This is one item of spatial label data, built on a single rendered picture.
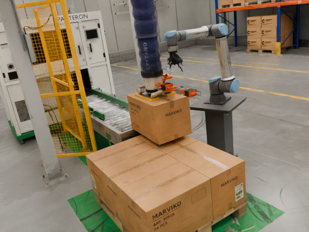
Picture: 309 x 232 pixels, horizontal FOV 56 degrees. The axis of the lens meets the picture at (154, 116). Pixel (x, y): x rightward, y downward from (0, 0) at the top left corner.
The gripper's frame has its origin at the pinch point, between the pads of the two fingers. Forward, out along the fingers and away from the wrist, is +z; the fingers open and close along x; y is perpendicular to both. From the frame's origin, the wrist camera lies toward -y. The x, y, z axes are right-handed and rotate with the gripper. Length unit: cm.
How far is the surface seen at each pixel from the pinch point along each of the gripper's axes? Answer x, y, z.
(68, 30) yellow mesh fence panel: 46, 143, -47
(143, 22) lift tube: 9, 32, -46
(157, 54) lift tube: -2.4, 31.4, -15.8
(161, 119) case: 14.7, 10.6, 42.0
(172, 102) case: 1.2, 9.9, 28.9
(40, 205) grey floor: 130, 95, 129
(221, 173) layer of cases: 6, -58, 75
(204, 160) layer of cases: 3, -33, 73
